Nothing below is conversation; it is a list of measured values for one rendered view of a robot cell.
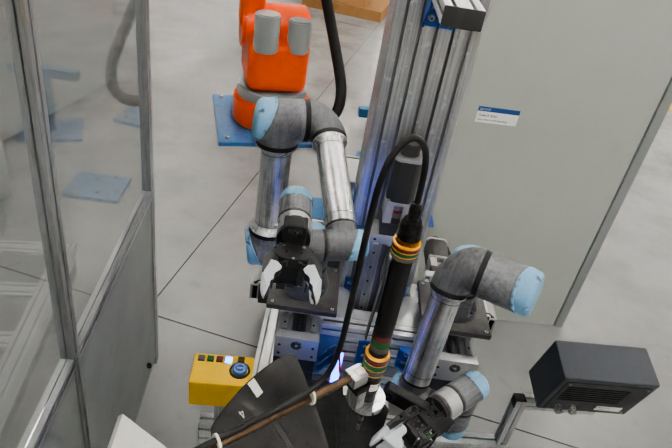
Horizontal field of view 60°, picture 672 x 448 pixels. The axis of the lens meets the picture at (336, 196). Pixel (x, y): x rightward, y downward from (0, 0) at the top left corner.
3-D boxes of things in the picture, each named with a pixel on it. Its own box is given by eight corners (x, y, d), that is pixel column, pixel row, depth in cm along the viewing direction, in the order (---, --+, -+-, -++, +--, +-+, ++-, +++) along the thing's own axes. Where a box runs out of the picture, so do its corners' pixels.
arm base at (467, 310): (429, 288, 199) (435, 265, 193) (472, 294, 199) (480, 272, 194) (432, 319, 186) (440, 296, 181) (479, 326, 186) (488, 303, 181)
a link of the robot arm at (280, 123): (292, 273, 179) (313, 109, 151) (243, 273, 176) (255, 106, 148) (288, 249, 189) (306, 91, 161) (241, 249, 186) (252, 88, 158)
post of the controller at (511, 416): (496, 444, 171) (517, 401, 161) (493, 435, 174) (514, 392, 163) (506, 445, 172) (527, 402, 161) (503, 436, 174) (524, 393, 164)
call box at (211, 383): (187, 408, 154) (188, 381, 149) (194, 377, 163) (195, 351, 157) (248, 412, 156) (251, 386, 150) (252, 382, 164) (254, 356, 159)
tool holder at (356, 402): (353, 427, 101) (363, 390, 96) (330, 398, 105) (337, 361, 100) (392, 405, 106) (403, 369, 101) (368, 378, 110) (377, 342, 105)
